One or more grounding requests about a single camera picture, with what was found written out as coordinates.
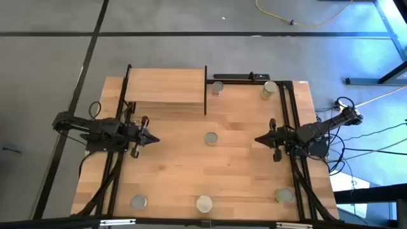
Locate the yellow label tin can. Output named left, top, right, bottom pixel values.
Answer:
left=260, top=80, right=278, bottom=101

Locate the black metal table leg frame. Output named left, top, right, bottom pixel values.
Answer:
left=345, top=0, right=407, bottom=87

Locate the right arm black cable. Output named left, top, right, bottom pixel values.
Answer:
left=335, top=96, right=356, bottom=112

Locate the yellow cable with black plug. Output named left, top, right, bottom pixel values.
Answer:
left=255, top=0, right=354, bottom=28

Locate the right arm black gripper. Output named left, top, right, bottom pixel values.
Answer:
left=254, top=118, right=296, bottom=163

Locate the black aluminium table frame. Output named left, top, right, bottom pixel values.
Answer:
left=71, top=63, right=340, bottom=223

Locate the silver metal bracket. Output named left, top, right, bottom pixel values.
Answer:
left=99, top=218, right=137, bottom=227
left=275, top=221, right=314, bottom=229

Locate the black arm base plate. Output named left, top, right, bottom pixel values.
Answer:
left=286, top=139, right=329, bottom=157
left=85, top=139, right=130, bottom=153

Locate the yellow floor cable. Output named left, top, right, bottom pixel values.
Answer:
left=354, top=85, right=407, bottom=108

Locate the pale label tin can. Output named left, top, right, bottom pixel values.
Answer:
left=204, top=132, right=219, bottom=147

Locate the thick black floor cable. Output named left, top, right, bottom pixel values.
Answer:
left=345, top=147, right=407, bottom=156

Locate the silver lid tin can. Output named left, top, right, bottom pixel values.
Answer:
left=130, top=194, right=148, bottom=211

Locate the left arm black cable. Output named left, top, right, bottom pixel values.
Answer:
left=88, top=101, right=102, bottom=121

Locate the green patterned label tin can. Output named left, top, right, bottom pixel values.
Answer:
left=273, top=187, right=295, bottom=204

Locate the beige floor cable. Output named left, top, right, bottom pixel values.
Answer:
left=330, top=137, right=407, bottom=163

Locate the wooden shelf with black frame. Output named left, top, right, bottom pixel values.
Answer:
left=122, top=65, right=208, bottom=116

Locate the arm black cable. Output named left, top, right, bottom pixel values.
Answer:
left=88, top=101, right=102, bottom=121
left=335, top=96, right=356, bottom=112

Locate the black metal beam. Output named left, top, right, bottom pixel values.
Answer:
left=333, top=183, right=407, bottom=229

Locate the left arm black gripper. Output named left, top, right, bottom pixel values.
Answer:
left=122, top=116, right=160, bottom=159

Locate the red tomato label tin can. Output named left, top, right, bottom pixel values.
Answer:
left=211, top=81, right=224, bottom=97

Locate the black crossbar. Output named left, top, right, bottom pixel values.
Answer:
left=0, top=215, right=407, bottom=229

